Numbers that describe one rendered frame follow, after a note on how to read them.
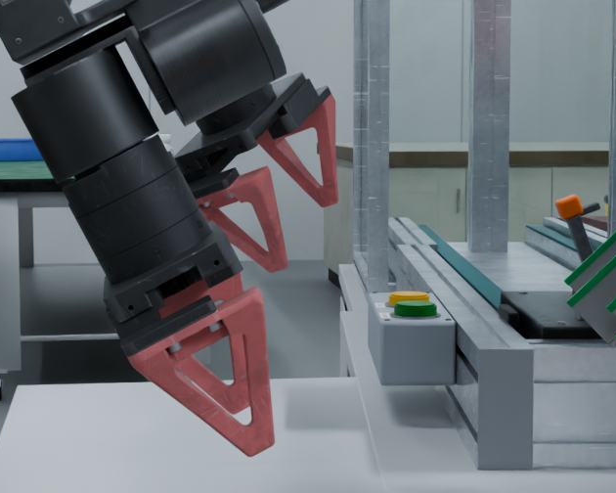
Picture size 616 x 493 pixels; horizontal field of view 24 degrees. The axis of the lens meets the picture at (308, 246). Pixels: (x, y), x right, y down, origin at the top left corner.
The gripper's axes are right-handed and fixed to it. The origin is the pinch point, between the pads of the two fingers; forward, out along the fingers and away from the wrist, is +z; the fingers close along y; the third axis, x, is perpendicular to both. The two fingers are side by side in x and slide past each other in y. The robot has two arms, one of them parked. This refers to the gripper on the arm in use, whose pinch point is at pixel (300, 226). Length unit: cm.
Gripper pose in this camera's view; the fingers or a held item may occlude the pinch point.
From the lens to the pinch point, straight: 100.0
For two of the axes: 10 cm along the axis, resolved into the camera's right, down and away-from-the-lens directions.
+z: 4.6, 8.4, 2.9
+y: 3.7, -4.8, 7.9
